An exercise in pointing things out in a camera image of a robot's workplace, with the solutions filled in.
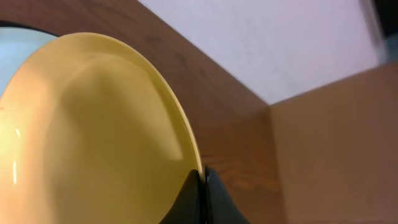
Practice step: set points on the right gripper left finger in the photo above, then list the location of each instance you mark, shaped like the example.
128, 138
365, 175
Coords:
187, 207

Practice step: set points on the yellow plate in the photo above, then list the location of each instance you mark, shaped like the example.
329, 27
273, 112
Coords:
91, 133

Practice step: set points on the black round tray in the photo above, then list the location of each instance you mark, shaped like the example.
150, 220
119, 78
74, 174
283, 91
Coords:
4, 23

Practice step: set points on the light blue plate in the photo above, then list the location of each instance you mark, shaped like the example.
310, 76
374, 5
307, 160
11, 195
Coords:
17, 44

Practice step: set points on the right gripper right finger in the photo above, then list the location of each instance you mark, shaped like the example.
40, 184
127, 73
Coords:
220, 209

